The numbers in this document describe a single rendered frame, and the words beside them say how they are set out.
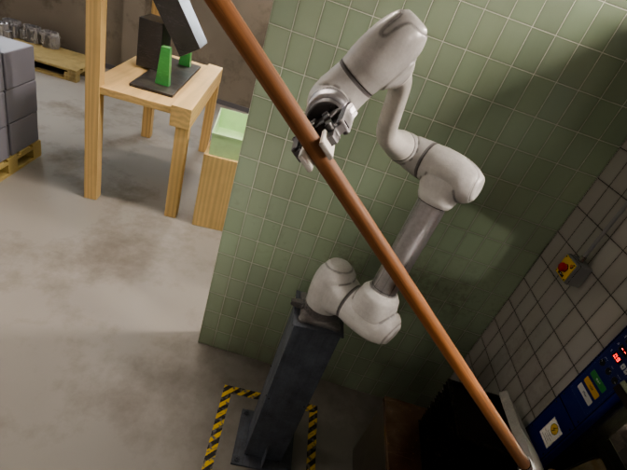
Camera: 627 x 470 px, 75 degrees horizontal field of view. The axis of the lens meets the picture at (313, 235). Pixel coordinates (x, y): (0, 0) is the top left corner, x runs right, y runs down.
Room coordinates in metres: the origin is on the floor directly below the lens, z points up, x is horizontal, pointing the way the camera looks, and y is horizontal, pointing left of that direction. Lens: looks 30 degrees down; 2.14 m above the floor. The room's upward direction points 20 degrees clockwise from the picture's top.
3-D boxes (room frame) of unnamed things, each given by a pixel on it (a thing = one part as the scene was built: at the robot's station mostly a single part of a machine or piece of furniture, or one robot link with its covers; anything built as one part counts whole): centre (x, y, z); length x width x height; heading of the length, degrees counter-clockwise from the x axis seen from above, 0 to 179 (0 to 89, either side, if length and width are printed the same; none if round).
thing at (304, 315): (1.34, -0.12, 1.03); 0.22 x 0.18 x 0.06; 98
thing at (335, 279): (1.34, -0.15, 1.17); 0.18 x 0.16 x 0.22; 59
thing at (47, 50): (5.66, 4.63, 0.19); 1.45 x 0.96 x 0.39; 98
